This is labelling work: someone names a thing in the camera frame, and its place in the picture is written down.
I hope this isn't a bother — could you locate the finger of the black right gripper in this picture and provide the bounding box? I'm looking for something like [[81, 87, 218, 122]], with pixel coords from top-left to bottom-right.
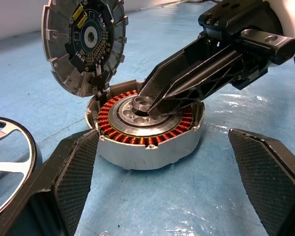
[[147, 50, 244, 118], [138, 34, 236, 105]]

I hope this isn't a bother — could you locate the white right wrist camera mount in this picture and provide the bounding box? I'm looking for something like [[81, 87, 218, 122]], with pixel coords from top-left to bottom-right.
[[267, 0, 295, 68]]

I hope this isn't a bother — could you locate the silver hinged motor lid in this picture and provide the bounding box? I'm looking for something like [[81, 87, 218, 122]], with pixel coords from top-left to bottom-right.
[[41, 0, 128, 98]]

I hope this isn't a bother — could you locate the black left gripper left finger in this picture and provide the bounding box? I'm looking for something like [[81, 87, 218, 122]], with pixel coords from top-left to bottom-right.
[[0, 127, 100, 236]]

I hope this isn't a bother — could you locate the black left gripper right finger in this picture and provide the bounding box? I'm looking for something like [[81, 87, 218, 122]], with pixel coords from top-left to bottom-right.
[[228, 127, 295, 236]]

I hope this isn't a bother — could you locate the silver spoked rotor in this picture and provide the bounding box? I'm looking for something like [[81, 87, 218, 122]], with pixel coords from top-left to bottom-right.
[[0, 116, 44, 222]]

